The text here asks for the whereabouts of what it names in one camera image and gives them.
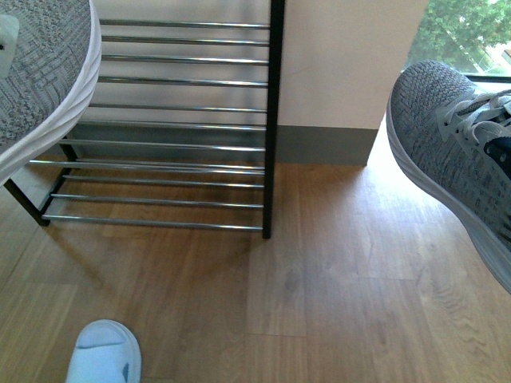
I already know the black metal shoe rack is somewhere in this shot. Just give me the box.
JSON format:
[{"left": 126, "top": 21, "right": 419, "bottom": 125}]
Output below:
[{"left": 1, "top": 1, "right": 285, "bottom": 238}]

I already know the grey sneaker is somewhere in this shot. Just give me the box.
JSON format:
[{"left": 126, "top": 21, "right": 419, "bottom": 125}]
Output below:
[
  {"left": 386, "top": 61, "right": 510, "bottom": 290},
  {"left": 1, "top": 1, "right": 101, "bottom": 183}
]

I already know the light blue slipper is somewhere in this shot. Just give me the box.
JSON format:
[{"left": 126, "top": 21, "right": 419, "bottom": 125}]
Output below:
[{"left": 65, "top": 319, "right": 141, "bottom": 383}]

